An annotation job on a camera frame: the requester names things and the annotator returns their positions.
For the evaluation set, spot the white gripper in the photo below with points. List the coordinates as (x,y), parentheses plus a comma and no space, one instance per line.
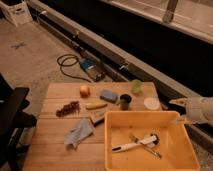
(185,118)

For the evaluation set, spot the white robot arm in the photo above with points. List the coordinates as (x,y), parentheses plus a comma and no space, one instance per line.
(199,110)

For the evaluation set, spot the green plastic cup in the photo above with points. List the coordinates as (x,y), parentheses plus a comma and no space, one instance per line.
(136,86)

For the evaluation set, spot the dark metal cup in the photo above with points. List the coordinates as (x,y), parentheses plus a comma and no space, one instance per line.
(125,101)

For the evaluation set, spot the yellow plastic bin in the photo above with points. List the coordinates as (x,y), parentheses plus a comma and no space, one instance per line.
(174,144)

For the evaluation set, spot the metal fork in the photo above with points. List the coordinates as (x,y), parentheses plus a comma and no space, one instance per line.
(136,140)

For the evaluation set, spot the blue sponge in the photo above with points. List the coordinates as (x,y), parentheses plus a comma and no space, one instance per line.
(108,96)

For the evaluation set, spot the wooden brush block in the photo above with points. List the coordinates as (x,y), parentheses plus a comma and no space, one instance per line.
(97,117)

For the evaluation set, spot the yellow banana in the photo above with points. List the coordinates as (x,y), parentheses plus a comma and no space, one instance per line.
(95,105)

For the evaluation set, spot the blue power box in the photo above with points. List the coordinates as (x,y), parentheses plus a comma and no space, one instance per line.
(92,70)

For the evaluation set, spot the red apple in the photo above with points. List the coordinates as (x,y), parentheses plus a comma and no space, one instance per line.
(84,91)

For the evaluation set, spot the grey cloth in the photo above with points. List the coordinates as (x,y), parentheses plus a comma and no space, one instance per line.
(82,130)

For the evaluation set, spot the brown grape bunch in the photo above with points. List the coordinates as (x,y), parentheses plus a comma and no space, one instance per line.
(72,107)

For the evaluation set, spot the black stand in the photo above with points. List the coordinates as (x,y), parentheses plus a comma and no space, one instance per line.
(13,120)

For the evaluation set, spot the white cardboard box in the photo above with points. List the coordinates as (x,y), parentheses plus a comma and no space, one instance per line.
(17,14)

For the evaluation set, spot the white handled peeler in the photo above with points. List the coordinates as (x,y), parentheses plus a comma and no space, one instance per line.
(150,140)

